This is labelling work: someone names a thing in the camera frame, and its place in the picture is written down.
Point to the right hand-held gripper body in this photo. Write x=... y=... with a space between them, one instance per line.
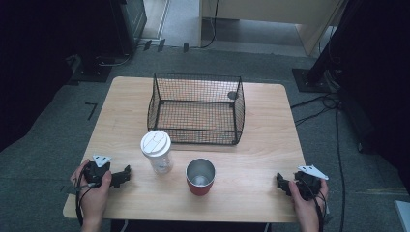
x=310 y=185

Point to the red metal cup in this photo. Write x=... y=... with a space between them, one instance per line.
x=199 y=180

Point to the dark round disc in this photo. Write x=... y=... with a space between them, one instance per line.
x=232 y=95

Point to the clear cup with white lid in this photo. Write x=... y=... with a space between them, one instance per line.
x=156 y=151

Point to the person's left hand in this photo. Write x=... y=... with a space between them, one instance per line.
x=95 y=199

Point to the black stand base plate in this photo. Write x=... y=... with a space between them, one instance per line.
x=92 y=72
x=309 y=82

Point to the white flat object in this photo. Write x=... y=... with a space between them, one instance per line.
x=403 y=216

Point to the beige wooden furniture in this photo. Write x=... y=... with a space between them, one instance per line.
x=283 y=11

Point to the person's right hand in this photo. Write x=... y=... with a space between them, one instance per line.
x=306 y=206

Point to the black cabinet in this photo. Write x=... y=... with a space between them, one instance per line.
x=129 y=25

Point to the black tape strip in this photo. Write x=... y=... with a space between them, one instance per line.
x=147 y=45
x=161 y=45
x=185 y=47

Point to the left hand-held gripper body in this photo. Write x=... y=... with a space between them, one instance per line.
x=94 y=174

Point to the dark curtain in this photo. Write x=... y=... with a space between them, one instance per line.
x=35 y=64
x=383 y=80

